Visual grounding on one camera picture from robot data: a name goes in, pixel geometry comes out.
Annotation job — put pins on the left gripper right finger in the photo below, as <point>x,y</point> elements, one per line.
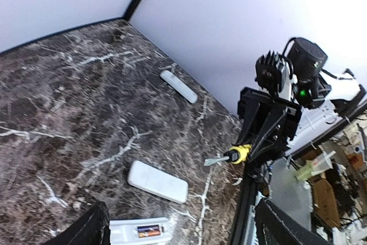
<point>273,226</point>

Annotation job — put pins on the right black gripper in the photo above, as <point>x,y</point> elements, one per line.
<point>267,122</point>

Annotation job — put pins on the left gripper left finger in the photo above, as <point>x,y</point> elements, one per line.
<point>93,227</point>

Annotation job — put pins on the white remote with display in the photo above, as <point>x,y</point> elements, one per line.
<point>125,231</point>

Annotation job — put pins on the yellow handled screwdriver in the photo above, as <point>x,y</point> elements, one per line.
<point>235,155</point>

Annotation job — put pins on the orange AAA battery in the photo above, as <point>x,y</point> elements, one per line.
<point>149,234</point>

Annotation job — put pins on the purple AAA battery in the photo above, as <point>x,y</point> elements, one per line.
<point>148,228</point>

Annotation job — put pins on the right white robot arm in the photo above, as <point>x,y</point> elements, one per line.
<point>296,97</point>

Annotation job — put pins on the white centre remote control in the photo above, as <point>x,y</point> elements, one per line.
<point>157,182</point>

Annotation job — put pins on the white remote control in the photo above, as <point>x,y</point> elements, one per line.
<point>157,182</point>
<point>179,86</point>

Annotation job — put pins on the white right remote control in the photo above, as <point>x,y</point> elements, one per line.
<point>179,86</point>

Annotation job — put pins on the black front table rail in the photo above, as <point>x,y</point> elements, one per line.
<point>248,192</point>

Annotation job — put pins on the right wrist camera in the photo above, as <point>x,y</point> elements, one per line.
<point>275,75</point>

